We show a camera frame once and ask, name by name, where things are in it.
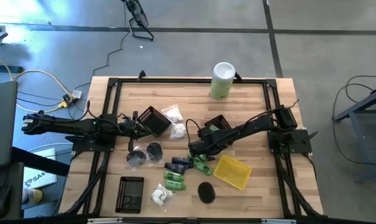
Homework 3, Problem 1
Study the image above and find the green disinfecting wipes canister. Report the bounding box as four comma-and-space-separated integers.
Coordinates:
209, 62, 237, 101

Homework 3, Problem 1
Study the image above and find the yellow and white cup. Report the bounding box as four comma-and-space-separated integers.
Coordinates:
21, 187, 44, 206

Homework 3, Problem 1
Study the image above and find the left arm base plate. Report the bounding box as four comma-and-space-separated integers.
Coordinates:
65, 135, 116, 153

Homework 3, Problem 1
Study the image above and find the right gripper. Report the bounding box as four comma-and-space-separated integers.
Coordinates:
188, 129, 229, 162

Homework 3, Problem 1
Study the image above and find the black floor fan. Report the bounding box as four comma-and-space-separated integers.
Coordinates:
121, 0, 155, 42

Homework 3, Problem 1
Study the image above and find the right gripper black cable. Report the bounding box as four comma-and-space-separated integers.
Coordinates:
185, 118, 204, 144

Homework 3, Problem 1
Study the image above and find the yellow plastic basket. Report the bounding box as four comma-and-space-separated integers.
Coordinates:
212, 154, 253, 191

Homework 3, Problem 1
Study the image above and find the yellow floor cable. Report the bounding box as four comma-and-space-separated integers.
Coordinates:
0, 51, 77, 113

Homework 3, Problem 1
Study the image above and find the black floor cable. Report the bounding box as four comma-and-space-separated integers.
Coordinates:
332, 74, 376, 166

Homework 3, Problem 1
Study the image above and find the cotton swab bag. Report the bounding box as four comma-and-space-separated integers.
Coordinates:
150, 182, 174, 207

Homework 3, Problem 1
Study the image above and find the white printed box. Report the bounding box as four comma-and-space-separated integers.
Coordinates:
22, 148, 59, 190

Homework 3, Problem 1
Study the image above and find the long black plastic basket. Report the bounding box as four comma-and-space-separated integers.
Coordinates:
115, 175, 145, 215

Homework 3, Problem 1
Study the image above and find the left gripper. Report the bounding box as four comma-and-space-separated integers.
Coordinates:
122, 111, 159, 152

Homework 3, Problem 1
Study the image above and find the blue-grey metal cart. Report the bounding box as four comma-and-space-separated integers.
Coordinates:
332, 84, 376, 184

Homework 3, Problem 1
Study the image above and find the black floor bar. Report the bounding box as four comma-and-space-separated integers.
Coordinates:
0, 64, 24, 74

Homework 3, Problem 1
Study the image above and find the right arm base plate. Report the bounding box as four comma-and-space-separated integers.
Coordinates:
267, 129, 319, 154

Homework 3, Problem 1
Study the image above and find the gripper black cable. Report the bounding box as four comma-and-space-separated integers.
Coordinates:
185, 118, 204, 144
78, 100, 136, 131

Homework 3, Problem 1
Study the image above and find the black desk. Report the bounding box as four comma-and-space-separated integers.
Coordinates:
0, 146, 71, 220

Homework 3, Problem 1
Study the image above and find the dark grey monitor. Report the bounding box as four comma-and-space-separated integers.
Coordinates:
0, 80, 19, 170

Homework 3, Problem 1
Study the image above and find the black oval bristle brush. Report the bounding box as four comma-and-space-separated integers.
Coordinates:
197, 182, 217, 205

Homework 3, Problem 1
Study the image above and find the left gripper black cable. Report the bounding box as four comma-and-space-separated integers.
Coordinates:
78, 100, 136, 131

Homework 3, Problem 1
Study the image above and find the bagged black round pad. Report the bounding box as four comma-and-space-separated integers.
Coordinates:
126, 145, 148, 172
145, 141, 165, 163

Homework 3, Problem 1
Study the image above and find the black fan cable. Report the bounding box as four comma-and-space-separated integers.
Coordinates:
72, 2, 127, 91

